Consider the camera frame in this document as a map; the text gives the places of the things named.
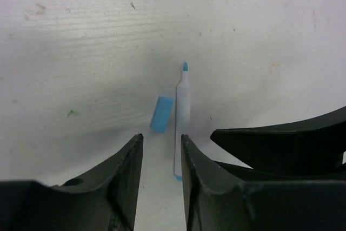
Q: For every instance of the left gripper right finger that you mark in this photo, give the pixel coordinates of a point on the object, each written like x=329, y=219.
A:
x=219, y=196

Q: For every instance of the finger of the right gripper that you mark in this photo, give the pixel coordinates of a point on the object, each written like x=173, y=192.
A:
x=307, y=149

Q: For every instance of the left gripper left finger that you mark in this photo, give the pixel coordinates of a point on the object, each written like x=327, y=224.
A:
x=102, y=198

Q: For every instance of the blue pen cap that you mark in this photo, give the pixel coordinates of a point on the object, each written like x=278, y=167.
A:
x=162, y=113

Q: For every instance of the white blue pen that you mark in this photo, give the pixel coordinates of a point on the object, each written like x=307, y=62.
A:
x=183, y=113

